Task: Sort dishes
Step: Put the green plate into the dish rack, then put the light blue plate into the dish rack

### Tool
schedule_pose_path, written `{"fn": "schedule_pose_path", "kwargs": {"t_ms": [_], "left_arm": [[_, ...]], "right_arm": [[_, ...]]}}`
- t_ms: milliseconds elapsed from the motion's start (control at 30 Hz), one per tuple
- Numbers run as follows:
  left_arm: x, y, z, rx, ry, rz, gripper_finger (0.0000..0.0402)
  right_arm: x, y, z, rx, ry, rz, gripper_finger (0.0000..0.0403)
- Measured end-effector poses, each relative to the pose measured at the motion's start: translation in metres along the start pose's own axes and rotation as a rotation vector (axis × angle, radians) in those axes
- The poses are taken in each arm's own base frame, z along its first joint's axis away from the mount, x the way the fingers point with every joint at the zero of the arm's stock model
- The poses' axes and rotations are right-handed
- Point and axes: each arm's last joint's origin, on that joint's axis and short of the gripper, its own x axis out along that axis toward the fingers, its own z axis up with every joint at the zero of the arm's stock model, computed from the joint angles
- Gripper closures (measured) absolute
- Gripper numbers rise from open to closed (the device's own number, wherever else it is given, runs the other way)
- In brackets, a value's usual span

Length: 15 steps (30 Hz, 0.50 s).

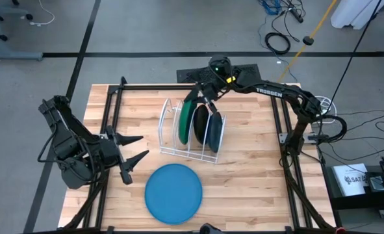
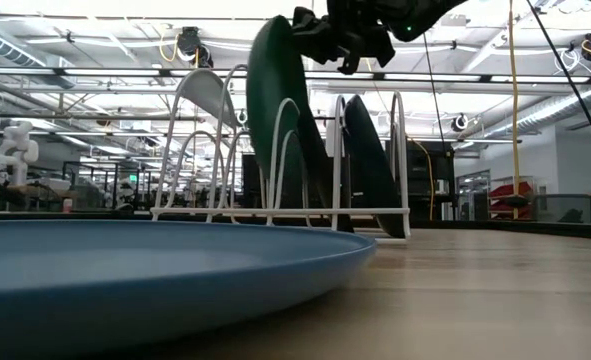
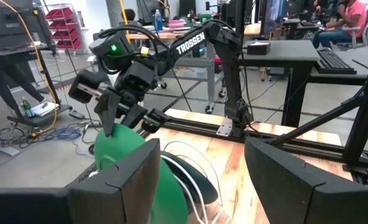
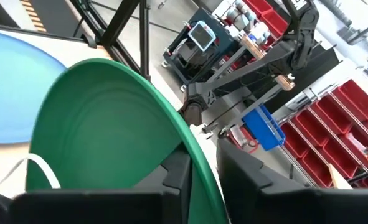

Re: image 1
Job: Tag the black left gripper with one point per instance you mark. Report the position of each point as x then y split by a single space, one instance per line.
110 152

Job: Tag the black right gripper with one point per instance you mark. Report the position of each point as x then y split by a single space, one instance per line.
212 91

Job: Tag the green plate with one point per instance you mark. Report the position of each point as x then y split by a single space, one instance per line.
186 123

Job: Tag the dark blue plate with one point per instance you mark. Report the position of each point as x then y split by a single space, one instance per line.
215 133

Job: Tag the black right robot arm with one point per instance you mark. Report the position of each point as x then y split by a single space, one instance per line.
276 92

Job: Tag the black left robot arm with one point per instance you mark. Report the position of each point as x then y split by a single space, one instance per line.
65 130

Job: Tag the black plate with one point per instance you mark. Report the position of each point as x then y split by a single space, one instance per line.
200 125

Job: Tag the black perforated mat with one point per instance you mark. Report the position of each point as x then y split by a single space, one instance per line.
191 74

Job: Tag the light blue plate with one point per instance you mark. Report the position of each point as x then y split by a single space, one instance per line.
173 193

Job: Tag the black round disc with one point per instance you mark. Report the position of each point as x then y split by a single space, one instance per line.
308 40

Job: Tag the black power strip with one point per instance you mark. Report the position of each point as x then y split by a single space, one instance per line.
296 14

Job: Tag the yellow pole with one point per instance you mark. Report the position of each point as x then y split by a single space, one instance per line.
321 19

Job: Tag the grey table foot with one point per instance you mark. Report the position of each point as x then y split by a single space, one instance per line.
13 56

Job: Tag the white printed booklet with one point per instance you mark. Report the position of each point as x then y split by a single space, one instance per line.
349 178

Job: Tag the white folded sheet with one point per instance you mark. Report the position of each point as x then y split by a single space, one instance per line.
354 13

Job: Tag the grey chair base with casters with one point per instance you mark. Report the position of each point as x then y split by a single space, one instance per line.
3 14

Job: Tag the red knob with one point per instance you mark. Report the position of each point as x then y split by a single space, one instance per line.
340 230

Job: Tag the black side cart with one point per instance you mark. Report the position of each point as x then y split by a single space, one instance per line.
364 203

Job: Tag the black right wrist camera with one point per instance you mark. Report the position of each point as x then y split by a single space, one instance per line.
220 66

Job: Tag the black aluminium table frame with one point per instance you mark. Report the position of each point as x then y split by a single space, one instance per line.
146 87

